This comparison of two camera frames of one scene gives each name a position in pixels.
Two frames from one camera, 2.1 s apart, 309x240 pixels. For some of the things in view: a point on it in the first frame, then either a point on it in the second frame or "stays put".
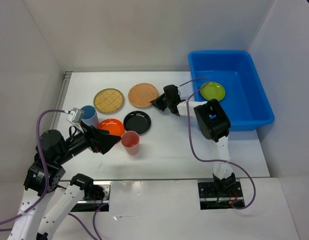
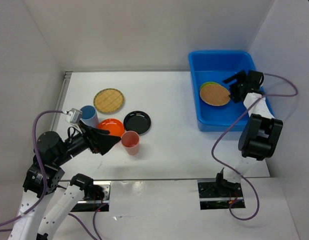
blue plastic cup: [90, 117] stays put
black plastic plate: [137, 121] stays put
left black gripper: [99, 140] stays put
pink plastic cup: [130, 142] stays put
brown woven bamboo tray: [140, 94] → [214, 95]
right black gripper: [157, 102] → [241, 75]
